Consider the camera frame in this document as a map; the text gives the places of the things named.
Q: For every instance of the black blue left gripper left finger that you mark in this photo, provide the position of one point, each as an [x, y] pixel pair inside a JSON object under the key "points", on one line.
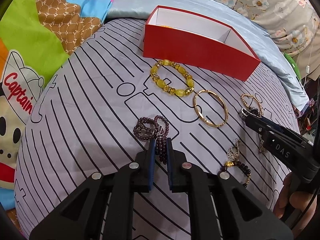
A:
{"points": [[102, 206]]}

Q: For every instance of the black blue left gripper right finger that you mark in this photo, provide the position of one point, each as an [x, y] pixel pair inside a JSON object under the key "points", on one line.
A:
{"points": [[219, 206]]}

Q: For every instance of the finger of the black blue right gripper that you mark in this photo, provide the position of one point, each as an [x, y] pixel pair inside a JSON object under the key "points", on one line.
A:
{"points": [[262, 125]]}

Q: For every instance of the dark silver ring ornament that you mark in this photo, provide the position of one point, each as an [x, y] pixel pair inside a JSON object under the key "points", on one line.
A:
{"points": [[245, 112]]}

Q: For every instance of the purple garnet bead strand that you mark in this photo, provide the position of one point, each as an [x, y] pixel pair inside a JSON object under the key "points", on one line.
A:
{"points": [[157, 129]]}

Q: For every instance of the person's right hand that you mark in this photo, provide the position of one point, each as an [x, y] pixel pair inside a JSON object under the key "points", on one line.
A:
{"points": [[299, 200]]}

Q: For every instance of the gold bangle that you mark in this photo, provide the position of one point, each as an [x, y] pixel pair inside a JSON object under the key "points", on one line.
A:
{"points": [[200, 114]]}

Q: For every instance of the light blue duvet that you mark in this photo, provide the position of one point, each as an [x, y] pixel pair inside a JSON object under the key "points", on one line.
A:
{"points": [[258, 39]]}

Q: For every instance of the green plastic object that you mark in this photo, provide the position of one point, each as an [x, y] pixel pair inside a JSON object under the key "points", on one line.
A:
{"points": [[293, 65]]}

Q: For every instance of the grey striped quilt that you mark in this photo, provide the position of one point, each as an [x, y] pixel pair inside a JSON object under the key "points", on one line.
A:
{"points": [[83, 122]]}

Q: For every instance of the grey floral bedding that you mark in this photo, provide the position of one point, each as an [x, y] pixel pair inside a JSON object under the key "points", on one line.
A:
{"points": [[293, 25]]}

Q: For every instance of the red open gift box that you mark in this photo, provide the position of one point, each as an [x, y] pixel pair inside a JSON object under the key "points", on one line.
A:
{"points": [[190, 38]]}

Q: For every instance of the colourful cartoon monkey blanket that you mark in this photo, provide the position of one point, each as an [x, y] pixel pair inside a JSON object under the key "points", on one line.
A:
{"points": [[37, 37]]}

